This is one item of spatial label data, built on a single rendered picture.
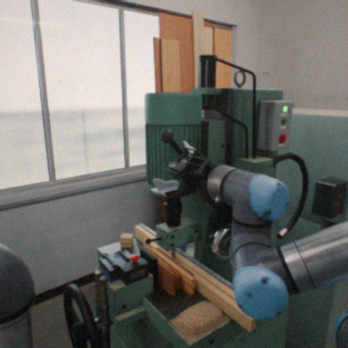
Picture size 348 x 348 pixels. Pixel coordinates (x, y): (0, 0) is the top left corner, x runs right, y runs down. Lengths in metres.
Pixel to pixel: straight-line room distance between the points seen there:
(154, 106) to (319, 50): 2.49
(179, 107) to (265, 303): 0.57
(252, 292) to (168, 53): 2.21
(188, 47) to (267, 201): 2.26
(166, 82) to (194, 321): 1.93
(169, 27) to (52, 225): 1.75
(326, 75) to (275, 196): 2.66
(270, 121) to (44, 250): 1.85
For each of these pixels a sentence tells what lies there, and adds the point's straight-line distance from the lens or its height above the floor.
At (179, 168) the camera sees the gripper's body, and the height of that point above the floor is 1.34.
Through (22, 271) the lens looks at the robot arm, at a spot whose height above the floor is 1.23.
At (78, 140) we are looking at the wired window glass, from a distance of 2.33.
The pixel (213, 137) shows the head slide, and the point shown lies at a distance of 0.97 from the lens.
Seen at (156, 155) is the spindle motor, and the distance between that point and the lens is 0.90.
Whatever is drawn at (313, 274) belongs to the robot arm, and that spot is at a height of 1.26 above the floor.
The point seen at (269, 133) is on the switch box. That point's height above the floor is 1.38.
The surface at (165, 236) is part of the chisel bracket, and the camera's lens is 1.00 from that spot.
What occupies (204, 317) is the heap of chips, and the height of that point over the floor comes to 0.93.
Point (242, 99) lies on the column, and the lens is 0.99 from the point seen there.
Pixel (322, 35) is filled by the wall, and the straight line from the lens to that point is 3.23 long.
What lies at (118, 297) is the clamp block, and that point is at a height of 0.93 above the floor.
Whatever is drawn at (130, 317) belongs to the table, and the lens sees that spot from 0.99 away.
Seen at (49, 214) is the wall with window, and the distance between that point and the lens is 2.30.
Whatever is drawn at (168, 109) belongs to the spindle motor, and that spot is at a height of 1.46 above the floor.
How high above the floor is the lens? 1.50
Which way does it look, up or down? 15 degrees down
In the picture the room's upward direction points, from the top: straight up
